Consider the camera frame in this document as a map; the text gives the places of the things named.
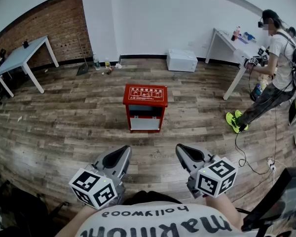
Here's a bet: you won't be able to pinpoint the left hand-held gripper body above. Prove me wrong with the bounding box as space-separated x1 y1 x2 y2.
68 163 126 210

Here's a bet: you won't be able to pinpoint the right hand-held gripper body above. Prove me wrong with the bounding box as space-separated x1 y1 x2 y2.
186 154 238 199

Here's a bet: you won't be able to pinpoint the person's left forearm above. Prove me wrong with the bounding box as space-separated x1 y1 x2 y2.
54 204 101 237

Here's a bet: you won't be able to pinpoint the person's right forearm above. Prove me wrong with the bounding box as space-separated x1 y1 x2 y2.
205 193 245 232

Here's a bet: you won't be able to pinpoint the person's black trousers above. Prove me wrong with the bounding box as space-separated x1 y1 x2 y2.
123 191 183 206

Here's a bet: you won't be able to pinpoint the white power strip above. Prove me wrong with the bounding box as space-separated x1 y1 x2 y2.
267 158 277 173

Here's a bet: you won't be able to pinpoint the black monitor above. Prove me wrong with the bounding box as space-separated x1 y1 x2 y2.
241 166 296 233

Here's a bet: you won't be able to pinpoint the person's white printed shirt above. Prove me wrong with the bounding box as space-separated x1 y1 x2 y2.
75 201 252 237

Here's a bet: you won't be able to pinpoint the black tripod stand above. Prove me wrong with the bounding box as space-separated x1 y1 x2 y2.
0 171 71 237

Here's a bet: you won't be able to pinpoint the black bin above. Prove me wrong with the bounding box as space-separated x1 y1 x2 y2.
250 82 263 102

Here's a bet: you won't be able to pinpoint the white microwave oven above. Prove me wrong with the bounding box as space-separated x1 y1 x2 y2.
166 48 198 73

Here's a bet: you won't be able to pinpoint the clear water bottle green label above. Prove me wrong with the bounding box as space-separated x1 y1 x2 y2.
92 52 101 71

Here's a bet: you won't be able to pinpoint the white table with clutter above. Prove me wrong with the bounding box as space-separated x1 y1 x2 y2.
205 28 274 101

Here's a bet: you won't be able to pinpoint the red drink bottle white cap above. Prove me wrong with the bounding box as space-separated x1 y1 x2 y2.
231 26 241 42

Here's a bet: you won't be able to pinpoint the long-handled dustpan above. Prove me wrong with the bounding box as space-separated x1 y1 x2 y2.
75 33 90 77

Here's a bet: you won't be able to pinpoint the white table by brick wall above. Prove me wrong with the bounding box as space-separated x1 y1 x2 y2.
0 35 60 98

